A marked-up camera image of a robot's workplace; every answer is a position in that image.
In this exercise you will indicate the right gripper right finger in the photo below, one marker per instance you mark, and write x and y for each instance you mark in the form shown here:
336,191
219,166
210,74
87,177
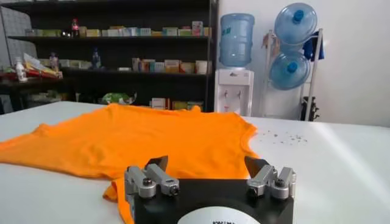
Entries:
274,179

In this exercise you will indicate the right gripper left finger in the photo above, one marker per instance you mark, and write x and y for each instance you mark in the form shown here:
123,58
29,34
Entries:
143,179

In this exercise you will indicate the orange t-shirt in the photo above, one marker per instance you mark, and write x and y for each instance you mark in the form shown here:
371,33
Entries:
152,140

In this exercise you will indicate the scattered dark crumbs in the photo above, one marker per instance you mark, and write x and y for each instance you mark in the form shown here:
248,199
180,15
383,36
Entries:
275,135

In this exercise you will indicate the red white medicine box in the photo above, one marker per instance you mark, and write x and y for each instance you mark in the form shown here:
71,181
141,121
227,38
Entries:
158,103

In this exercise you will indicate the bowl with green bag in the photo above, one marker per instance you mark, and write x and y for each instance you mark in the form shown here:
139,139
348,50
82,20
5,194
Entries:
117,98

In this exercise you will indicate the white water dispenser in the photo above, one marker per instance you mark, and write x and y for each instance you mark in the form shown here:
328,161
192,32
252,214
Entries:
233,97

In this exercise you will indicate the white metal jug rack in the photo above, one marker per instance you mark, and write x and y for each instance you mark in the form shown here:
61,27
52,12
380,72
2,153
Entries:
311,88

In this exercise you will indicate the yellow white medicine box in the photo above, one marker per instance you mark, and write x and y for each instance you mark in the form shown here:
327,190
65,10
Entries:
172,66

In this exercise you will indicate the green orange medicine box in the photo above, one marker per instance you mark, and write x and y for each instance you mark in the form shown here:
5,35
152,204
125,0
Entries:
187,67

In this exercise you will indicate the white paper cup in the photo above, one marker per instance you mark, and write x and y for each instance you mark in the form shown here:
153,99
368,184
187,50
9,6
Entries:
201,67

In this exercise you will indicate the blue drink bottle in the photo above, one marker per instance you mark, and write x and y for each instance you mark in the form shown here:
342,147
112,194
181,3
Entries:
96,59

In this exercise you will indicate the black shelving unit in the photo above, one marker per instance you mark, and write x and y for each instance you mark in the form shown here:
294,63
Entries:
128,48

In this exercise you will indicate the beige hanging rag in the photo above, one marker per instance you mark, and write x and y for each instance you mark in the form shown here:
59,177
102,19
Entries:
269,42

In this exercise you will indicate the dark blue hanging cloth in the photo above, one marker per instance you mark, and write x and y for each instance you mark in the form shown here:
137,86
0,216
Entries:
310,47

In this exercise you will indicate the upright blue water jug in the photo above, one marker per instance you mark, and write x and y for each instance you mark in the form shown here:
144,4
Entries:
237,42

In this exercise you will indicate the dark wooden table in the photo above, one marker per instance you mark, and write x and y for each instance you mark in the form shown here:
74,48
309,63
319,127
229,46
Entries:
33,83

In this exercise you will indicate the purple drink bottle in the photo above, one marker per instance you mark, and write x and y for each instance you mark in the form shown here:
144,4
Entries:
54,62

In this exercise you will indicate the blue white carton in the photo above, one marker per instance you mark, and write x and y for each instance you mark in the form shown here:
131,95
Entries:
130,31

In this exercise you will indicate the teal white carton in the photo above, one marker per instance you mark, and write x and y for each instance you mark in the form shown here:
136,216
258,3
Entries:
170,31

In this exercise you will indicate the yellow paper packet pile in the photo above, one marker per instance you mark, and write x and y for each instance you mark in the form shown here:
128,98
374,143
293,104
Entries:
39,67

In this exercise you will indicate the green white carton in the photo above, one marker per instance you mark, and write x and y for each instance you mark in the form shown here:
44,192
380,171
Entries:
185,32

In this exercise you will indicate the yellow white carton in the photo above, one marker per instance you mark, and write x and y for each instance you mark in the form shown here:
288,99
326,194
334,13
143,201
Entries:
93,33

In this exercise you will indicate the pink white product box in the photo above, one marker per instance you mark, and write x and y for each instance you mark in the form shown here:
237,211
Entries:
197,29

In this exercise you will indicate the white milk bottle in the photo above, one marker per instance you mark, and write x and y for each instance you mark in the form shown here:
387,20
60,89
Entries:
20,71

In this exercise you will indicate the red capped cola bottle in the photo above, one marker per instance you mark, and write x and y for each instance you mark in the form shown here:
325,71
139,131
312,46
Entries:
75,29

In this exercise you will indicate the black clamp bracket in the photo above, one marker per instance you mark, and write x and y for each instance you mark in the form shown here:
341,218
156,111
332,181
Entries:
309,109

